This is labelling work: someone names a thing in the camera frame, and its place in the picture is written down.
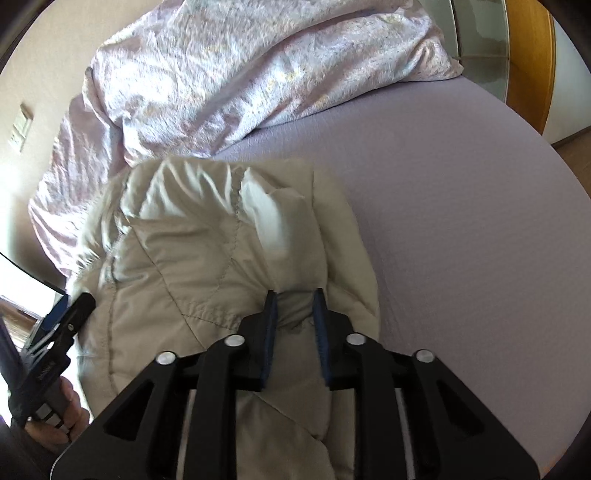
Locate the person's left hand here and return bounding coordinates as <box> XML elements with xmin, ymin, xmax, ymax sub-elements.
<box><xmin>25</xmin><ymin>377</ymin><xmax>90</xmax><ymax>452</ymax></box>

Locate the frosted glass wardrobe door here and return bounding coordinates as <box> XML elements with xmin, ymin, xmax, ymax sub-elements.
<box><xmin>421</xmin><ymin>0</ymin><xmax>510</xmax><ymax>102</ymax></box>

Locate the pink floral duvet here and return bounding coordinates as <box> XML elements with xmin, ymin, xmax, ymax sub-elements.
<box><xmin>28</xmin><ymin>1</ymin><xmax>463</xmax><ymax>275</ymax></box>

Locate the beige quilted down jacket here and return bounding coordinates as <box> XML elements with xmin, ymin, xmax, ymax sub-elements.
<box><xmin>67</xmin><ymin>158</ymin><xmax>380</xmax><ymax>479</ymax></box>

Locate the large window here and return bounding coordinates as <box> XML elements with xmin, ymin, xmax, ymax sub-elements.
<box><xmin>0</xmin><ymin>256</ymin><xmax>63</xmax><ymax>350</ymax></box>

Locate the lavender bed sheet mattress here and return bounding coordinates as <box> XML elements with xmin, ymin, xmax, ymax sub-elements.
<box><xmin>221</xmin><ymin>77</ymin><xmax>590</xmax><ymax>473</ymax></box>

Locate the wall light switch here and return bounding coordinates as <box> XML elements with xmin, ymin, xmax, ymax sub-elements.
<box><xmin>10</xmin><ymin>104</ymin><xmax>33</xmax><ymax>152</ymax></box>

